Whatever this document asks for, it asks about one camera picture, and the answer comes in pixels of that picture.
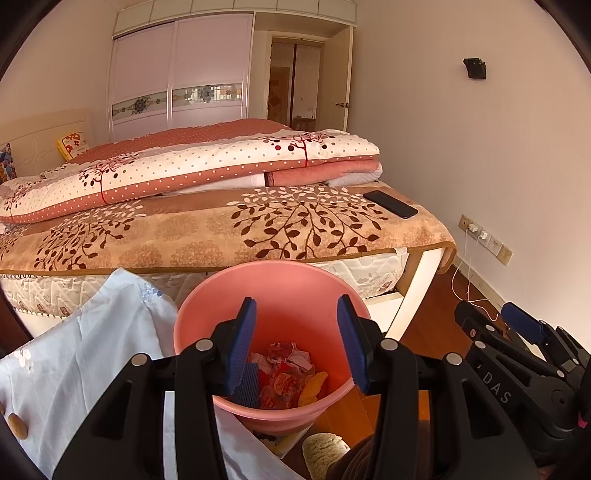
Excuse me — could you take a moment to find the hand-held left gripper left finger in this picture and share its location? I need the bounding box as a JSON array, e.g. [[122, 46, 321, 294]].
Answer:
[[51, 296, 258, 480]]

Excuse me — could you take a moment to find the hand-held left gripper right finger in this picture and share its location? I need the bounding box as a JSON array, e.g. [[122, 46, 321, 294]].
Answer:
[[336, 294, 541, 480]]

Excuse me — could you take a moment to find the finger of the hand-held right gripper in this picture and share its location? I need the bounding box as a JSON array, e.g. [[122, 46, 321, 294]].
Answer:
[[455, 300, 561, 384], [501, 302, 589, 370]]

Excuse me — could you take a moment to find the floral paper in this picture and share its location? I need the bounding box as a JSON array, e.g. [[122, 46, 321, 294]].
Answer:
[[249, 342, 315, 374]]

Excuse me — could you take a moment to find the orange peel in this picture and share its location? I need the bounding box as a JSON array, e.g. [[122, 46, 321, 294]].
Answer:
[[298, 371, 329, 407]]

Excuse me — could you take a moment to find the pink plastic bucket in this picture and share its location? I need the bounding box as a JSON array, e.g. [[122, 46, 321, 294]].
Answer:
[[173, 261, 376, 432]]

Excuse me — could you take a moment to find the white bed footboard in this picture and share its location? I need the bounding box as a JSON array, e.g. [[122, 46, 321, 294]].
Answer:
[[369, 247, 446, 342]]

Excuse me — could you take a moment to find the cream fluffy slipper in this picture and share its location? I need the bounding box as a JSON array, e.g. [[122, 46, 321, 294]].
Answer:
[[302, 432, 352, 480]]

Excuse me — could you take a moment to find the bed with leaf-pattern blanket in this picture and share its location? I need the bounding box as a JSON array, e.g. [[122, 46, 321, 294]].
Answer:
[[0, 182, 458, 278]]

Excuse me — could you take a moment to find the person's trouser leg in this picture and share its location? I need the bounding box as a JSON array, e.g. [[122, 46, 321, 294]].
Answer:
[[325, 434, 379, 480]]

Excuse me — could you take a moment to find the black smartphone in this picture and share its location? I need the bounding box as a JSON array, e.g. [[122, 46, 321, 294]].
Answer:
[[363, 190, 419, 219]]

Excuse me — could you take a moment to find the light blue tablecloth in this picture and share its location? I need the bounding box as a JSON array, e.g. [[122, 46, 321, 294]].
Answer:
[[0, 268, 301, 480]]

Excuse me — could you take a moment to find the folded polka dot quilt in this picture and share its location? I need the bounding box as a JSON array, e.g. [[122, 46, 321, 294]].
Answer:
[[0, 119, 384, 224]]

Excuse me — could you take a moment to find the white quilted mattress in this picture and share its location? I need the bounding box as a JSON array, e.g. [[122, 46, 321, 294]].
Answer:
[[0, 258, 407, 319]]

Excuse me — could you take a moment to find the yellow flower pillow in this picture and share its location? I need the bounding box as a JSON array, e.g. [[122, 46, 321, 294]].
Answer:
[[56, 131, 90, 162]]

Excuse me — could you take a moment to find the white door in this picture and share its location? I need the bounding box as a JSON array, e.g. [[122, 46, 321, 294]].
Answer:
[[323, 28, 354, 134]]

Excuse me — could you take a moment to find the white bed headboard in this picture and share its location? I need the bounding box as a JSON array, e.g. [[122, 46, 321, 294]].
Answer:
[[0, 108, 93, 178]]

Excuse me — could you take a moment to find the white sliding door wardrobe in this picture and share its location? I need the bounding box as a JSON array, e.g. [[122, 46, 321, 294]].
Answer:
[[107, 0, 361, 144]]

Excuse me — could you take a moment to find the colourful printed pillow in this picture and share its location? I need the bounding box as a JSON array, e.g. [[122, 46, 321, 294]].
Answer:
[[0, 143, 18, 181]]

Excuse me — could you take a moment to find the white charging cable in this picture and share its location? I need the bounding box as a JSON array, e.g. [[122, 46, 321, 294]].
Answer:
[[451, 231, 502, 324]]

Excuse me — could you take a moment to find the wall socket strip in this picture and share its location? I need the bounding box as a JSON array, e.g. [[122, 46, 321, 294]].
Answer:
[[458, 213, 513, 265]]

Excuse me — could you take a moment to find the black wall bracket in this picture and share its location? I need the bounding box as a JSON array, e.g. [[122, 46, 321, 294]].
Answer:
[[463, 56, 487, 80]]

